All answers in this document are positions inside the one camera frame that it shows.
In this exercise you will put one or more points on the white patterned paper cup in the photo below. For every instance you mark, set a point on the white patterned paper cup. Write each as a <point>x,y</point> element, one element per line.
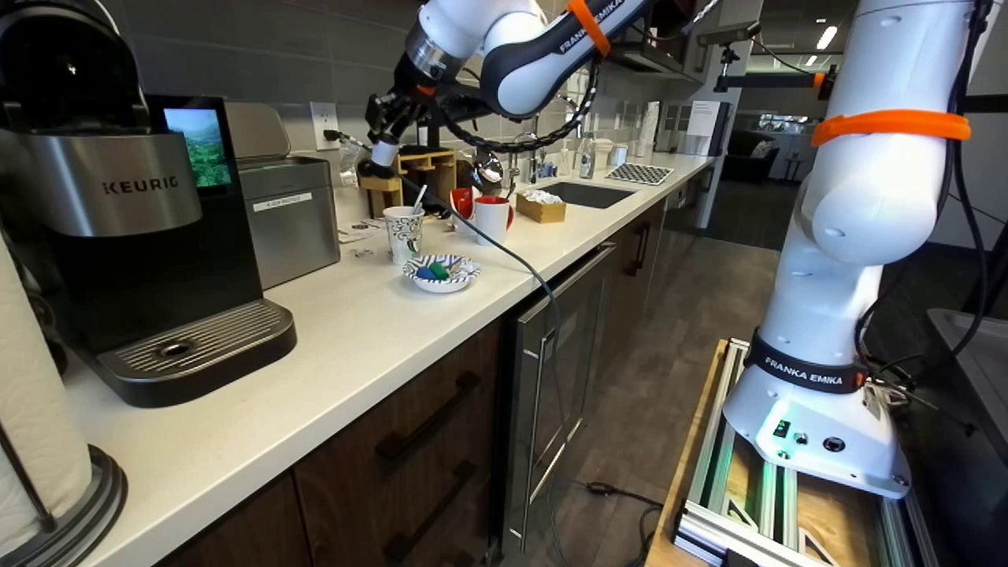
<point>400,234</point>

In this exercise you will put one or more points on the black paper towel holder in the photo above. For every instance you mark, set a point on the black paper towel holder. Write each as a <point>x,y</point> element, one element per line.
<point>99,505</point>

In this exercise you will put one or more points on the blue patterned small plate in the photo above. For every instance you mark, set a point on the blue patterned small plate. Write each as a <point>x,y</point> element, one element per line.
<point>442,274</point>

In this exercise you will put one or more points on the grey metal tea box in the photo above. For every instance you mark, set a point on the grey metal tea box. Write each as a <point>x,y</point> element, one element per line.
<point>286,221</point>

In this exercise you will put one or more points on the white wall outlet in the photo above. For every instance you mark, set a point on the white wall outlet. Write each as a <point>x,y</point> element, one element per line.
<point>322,121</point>

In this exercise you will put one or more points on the white coffee pod maroon lid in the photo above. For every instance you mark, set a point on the white coffee pod maroon lid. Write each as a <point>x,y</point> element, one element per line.
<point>385,155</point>

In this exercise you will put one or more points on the stainless dishwasher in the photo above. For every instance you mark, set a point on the stainless dishwasher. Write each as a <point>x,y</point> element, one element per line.
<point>555,389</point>

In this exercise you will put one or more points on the wooden sachet box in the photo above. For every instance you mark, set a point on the wooden sachet box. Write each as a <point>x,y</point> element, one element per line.
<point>539,209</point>

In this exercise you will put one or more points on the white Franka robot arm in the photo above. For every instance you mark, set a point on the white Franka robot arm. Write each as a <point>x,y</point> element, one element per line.
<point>860,209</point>

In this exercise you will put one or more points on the black silver Keurig coffee maker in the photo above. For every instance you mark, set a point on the black silver Keurig coffee maker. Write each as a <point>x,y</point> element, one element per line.
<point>127,262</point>

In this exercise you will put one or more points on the white paper towel roll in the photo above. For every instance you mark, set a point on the white paper towel roll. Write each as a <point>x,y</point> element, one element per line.
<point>32,419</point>

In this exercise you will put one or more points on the dark wood counter cabinet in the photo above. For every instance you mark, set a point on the dark wood counter cabinet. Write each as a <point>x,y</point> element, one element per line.
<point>420,441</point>

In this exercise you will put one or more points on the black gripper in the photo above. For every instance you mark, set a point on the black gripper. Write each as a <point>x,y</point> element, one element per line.
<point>398,97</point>

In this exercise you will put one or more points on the white mug red inside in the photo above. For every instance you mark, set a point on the white mug red inside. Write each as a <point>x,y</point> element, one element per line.
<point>462,204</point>

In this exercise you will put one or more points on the black counter sink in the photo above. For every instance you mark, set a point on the black counter sink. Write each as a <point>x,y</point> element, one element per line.
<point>587,194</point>

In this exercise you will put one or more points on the grey dish drying mat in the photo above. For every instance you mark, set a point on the grey dish drying mat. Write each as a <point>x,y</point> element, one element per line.
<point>639,176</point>

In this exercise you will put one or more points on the wooden countertop organizer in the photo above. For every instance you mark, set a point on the wooden countertop organizer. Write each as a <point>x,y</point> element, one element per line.
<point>420,168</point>

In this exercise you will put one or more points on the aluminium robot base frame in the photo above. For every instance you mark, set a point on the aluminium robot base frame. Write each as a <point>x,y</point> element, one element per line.
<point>757,505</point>

